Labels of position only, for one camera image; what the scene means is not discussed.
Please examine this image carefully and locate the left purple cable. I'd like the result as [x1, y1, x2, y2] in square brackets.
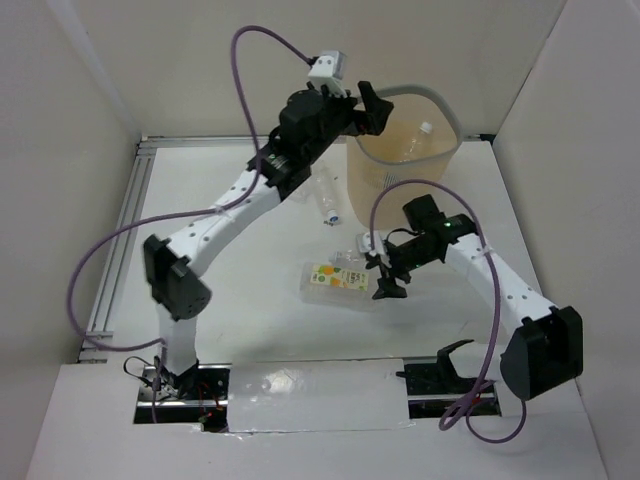
[67, 24, 321, 426]

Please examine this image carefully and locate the aluminium frame rail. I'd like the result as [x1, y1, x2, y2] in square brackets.
[90, 140, 492, 366]

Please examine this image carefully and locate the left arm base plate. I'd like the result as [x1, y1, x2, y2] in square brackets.
[122, 356, 231, 433]

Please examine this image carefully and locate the clear bottle blue-white cap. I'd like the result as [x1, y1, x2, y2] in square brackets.
[312, 167, 341, 226]

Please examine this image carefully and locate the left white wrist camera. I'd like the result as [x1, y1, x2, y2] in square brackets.
[308, 50, 348, 98]

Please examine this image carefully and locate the blue label blue cap bottle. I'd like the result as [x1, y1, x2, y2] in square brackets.
[400, 121, 434, 162]

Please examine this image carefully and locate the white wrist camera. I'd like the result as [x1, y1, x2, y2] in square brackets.
[356, 230, 386, 257]
[308, 50, 348, 98]

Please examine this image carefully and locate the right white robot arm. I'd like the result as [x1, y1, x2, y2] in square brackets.
[365, 195, 584, 401]

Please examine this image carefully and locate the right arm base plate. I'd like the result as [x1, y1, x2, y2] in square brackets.
[396, 339, 476, 420]

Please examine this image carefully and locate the crushed clear bottle white cap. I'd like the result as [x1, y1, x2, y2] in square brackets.
[329, 250, 367, 271]

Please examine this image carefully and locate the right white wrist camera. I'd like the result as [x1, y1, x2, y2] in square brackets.
[356, 230, 386, 257]

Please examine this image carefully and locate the beige plastic bin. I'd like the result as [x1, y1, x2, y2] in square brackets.
[346, 84, 463, 230]

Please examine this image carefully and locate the clear bottle orange fruit label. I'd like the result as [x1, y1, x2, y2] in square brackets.
[299, 262, 376, 311]

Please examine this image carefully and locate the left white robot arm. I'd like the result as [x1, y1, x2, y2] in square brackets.
[142, 81, 393, 399]

